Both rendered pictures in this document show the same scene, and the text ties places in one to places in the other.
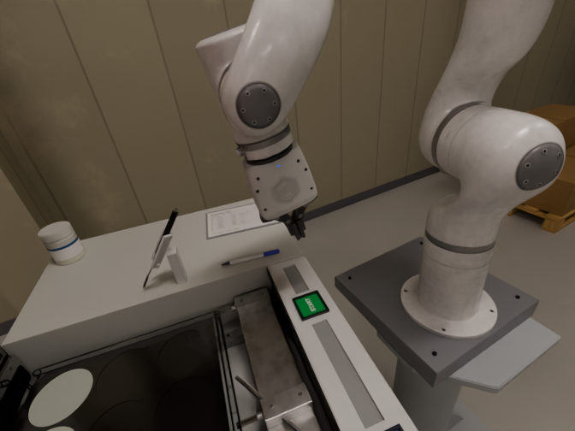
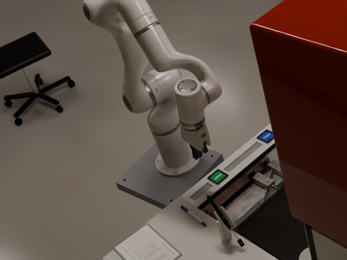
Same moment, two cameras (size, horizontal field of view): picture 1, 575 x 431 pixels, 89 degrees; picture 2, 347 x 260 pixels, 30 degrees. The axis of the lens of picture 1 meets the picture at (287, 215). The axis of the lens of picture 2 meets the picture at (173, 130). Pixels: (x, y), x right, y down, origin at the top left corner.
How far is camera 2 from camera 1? 218 cm
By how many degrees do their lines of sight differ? 82
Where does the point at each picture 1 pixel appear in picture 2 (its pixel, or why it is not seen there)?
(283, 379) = (253, 191)
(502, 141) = (174, 73)
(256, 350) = (245, 208)
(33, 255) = not seen: outside the picture
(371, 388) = (248, 147)
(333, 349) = (237, 162)
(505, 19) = not seen: hidden behind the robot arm
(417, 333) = (202, 163)
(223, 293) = not seen: hidden behind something
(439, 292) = (186, 146)
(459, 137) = (162, 85)
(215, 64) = (201, 91)
